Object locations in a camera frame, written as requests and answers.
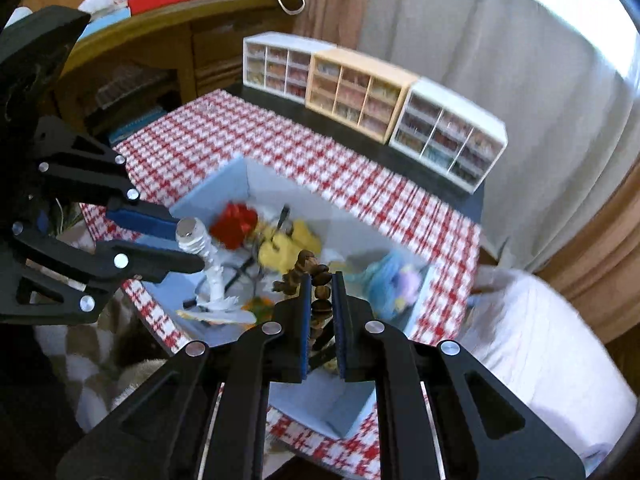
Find yellow orange flower mirror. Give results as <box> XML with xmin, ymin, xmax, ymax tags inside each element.
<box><xmin>176</xmin><ymin>218</ymin><xmax>257</xmax><ymax>326</ymax></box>

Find red fuzzy scrunchie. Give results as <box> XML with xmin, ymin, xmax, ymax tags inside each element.
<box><xmin>208</xmin><ymin>203</ymin><xmax>258</xmax><ymax>250</ymax></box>

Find eyeglasses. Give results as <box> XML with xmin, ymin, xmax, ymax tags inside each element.
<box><xmin>182</xmin><ymin>202</ymin><xmax>294</xmax><ymax>311</ymax></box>

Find blue pipe cleaner flower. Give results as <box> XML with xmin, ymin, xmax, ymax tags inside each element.
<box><xmin>344</xmin><ymin>252</ymin><xmax>426</xmax><ymax>322</ymax></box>

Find brown bead bracelet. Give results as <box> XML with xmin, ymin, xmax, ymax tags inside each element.
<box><xmin>271</xmin><ymin>249</ymin><xmax>336</xmax><ymax>356</ymax></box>

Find yellow bear keychain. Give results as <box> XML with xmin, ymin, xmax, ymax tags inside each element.
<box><xmin>254</xmin><ymin>219</ymin><xmax>322</xmax><ymax>274</ymax></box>

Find orange fuzzy scrunchie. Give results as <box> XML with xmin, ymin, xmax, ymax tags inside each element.
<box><xmin>242</xmin><ymin>296</ymin><xmax>274</xmax><ymax>324</ymax></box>

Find blue books stack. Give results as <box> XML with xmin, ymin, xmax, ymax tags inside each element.
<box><xmin>108</xmin><ymin>106</ymin><xmax>167</xmax><ymax>146</ymax></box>

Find wooden desk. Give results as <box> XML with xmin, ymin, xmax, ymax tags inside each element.
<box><xmin>52</xmin><ymin>0</ymin><xmax>294</xmax><ymax>136</ymax></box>

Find white bed cover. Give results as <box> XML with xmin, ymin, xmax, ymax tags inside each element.
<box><xmin>457</xmin><ymin>266</ymin><xmax>638</xmax><ymax>474</ymax></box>

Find grey blue storage box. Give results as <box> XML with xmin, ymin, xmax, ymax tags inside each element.
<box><xmin>139</xmin><ymin>154</ymin><xmax>436</xmax><ymax>441</ymax></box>

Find orange curtain right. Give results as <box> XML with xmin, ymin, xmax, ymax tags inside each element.
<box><xmin>538</xmin><ymin>166</ymin><xmax>640</xmax><ymax>344</ymax></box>

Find white drawer organizer left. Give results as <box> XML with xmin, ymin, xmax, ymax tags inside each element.
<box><xmin>242</xmin><ymin>32</ymin><xmax>335</xmax><ymax>104</ymax></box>

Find white drawer organizer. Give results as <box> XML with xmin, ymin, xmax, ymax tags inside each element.
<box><xmin>242</xmin><ymin>32</ymin><xmax>335</xmax><ymax>104</ymax></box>
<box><xmin>388</xmin><ymin>78</ymin><xmax>508</xmax><ymax>194</ymax></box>

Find red white checkered cloth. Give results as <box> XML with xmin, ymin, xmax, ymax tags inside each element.
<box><xmin>79</xmin><ymin>88</ymin><xmax>483</xmax><ymax>478</ymax></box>

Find beige drawer organizer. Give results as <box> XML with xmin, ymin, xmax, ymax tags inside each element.
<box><xmin>305</xmin><ymin>48</ymin><xmax>419</xmax><ymax>144</ymax></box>

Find white drawer organizer right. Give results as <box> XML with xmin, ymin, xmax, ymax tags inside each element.
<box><xmin>388</xmin><ymin>78</ymin><xmax>508</xmax><ymax>194</ymax></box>

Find white sheer curtain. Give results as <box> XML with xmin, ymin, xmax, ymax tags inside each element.
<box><xmin>359</xmin><ymin>0</ymin><xmax>639</xmax><ymax>271</ymax></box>

